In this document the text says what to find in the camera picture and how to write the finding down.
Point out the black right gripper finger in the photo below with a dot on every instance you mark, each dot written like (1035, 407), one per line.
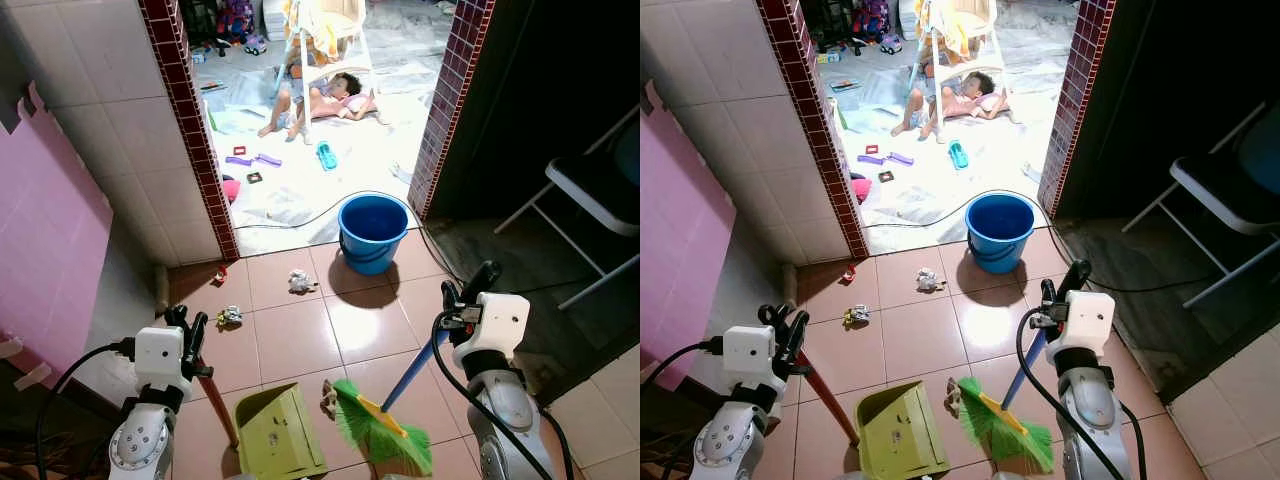
(451, 295)
(1047, 292)
(1075, 275)
(485, 277)

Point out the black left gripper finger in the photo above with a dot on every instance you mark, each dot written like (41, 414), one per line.
(770, 318)
(176, 318)
(797, 326)
(199, 328)

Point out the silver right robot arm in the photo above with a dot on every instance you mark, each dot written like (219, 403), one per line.
(1092, 410)
(505, 410)

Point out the crumpled paper with yellow bits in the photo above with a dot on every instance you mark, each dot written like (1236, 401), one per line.
(856, 316)
(230, 317)

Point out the small red wrapper scrap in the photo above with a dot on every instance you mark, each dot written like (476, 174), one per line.
(849, 273)
(220, 273)

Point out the blue plastic bucket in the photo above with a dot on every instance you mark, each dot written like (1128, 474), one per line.
(1000, 233)
(373, 235)

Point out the crumpled white paper ball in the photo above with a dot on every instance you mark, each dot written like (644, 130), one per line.
(301, 281)
(929, 280)

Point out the crumpled brownish paper scrap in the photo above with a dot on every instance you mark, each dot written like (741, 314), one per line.
(953, 398)
(329, 400)

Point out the purple plastic toy piece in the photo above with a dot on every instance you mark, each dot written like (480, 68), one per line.
(269, 159)
(870, 158)
(238, 159)
(900, 158)

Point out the sleeping child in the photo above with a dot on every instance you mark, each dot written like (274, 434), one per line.
(325, 100)
(955, 100)

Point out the thin picture book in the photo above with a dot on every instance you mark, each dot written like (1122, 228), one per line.
(845, 86)
(213, 87)

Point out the white plastic chair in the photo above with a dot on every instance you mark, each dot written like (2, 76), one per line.
(352, 25)
(985, 25)

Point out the yellow cloth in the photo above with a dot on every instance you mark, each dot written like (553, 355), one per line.
(954, 36)
(323, 38)

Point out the toy car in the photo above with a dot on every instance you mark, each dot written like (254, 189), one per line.
(255, 46)
(890, 45)

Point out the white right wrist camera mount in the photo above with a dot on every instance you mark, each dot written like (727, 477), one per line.
(495, 322)
(1082, 318)

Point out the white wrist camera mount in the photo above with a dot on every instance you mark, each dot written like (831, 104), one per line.
(1082, 318)
(495, 322)
(747, 358)
(158, 358)

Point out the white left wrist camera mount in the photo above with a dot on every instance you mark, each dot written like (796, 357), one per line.
(747, 358)
(158, 358)

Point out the pink foam wall mat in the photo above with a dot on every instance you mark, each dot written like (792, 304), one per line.
(685, 240)
(50, 240)

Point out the folding chair with white frame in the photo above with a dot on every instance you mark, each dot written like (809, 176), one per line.
(592, 190)
(1215, 185)

